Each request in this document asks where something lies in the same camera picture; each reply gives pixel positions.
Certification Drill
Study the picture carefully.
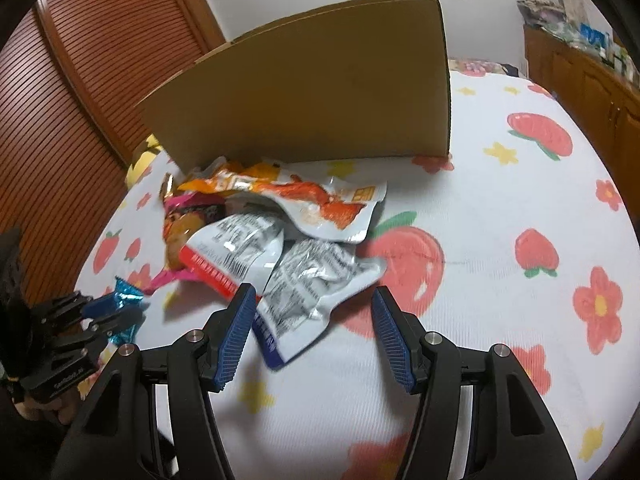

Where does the orange snack packet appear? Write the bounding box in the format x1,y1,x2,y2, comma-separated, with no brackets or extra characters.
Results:
177,157,281,196

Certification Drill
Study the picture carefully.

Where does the floral cloth bag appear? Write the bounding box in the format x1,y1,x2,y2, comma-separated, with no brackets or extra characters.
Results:
516,0,568,28

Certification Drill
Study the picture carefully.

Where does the person's left hand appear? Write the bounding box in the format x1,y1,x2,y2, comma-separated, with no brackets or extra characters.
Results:
17,392,83,428

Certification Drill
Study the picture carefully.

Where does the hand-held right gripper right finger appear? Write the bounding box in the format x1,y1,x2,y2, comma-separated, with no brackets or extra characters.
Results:
370,285,581,480

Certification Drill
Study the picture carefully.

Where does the floral quilt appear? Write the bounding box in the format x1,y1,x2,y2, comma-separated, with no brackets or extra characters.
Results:
447,57,523,78

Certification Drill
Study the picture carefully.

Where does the strawberry print bed sheet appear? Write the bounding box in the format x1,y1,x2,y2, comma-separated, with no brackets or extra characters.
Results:
75,70,640,480

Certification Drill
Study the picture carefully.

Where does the pink snack packet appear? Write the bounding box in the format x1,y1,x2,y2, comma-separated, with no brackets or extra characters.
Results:
150,195,228,291

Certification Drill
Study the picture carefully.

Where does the white chicken wing snack packet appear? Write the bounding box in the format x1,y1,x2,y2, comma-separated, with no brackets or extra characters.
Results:
240,159,388,245

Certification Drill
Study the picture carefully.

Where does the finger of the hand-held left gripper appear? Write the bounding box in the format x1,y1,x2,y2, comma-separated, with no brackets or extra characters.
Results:
30,292,121,333
47,307,147,361

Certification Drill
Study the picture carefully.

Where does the wooden slatted wardrobe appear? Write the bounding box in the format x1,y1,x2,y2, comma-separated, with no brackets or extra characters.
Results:
0,0,226,306

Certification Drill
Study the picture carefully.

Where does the brown cardboard box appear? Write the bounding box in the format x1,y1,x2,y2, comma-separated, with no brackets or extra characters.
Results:
135,0,453,173

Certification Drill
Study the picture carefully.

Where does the blue candy wrapper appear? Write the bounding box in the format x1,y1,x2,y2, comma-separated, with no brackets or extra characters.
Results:
100,276,151,347

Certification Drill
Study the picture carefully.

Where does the silver packet with red edge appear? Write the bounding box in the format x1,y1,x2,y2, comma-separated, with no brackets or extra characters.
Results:
179,212,286,301

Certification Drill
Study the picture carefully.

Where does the silver packet with blue edge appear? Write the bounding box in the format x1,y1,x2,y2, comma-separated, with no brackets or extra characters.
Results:
251,239,387,372

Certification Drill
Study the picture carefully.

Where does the wooden cabinet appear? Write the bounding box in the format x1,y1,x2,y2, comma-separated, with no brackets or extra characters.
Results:
522,25,640,201

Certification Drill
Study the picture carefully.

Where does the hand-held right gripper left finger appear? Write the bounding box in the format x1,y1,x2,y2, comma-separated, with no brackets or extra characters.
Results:
52,282,258,480

